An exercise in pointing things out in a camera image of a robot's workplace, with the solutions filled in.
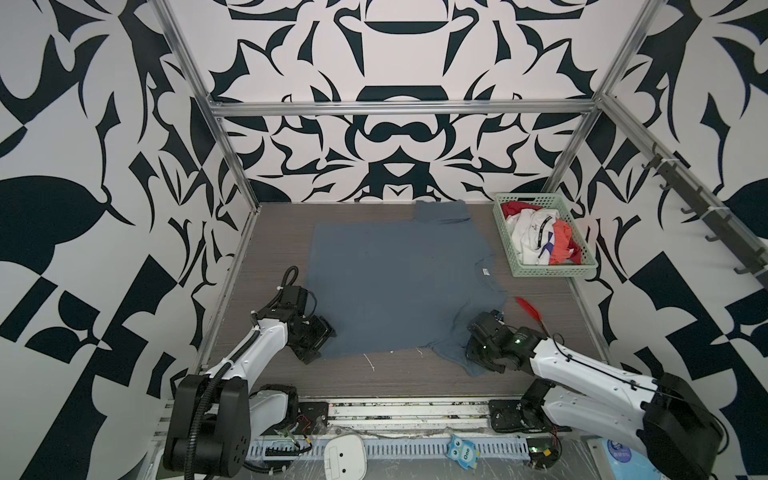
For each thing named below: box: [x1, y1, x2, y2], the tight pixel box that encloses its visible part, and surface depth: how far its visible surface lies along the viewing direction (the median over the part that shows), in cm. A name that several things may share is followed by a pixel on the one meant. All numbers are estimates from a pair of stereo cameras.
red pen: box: [515, 297, 551, 338], surface depth 93 cm
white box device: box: [324, 434, 368, 480], surface depth 68 cm
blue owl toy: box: [446, 434, 481, 470], surface depth 70 cm
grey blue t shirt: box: [316, 200, 507, 376], surface depth 101 cm
